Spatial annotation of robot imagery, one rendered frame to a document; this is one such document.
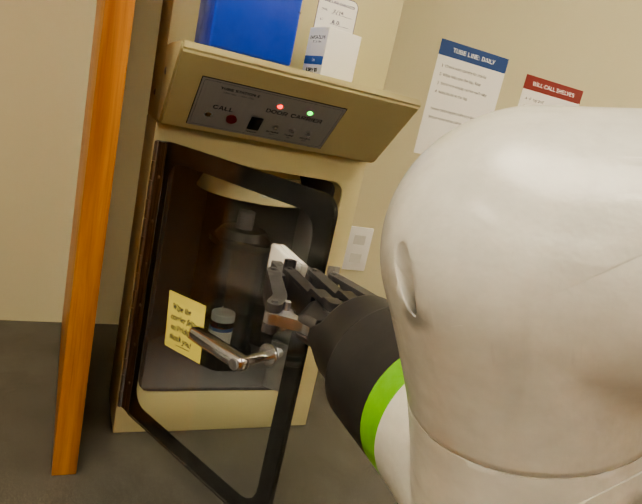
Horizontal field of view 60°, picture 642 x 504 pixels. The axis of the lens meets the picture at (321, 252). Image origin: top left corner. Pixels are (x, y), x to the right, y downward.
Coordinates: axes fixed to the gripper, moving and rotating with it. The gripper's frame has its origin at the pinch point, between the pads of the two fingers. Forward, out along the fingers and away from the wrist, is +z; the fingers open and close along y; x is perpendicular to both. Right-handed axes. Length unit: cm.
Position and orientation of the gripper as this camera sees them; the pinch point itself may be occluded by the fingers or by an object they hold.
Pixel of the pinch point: (286, 267)
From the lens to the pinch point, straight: 56.1
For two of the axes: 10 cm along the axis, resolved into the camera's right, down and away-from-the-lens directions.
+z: -3.8, -3.0, 8.7
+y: -9.0, -0.9, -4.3
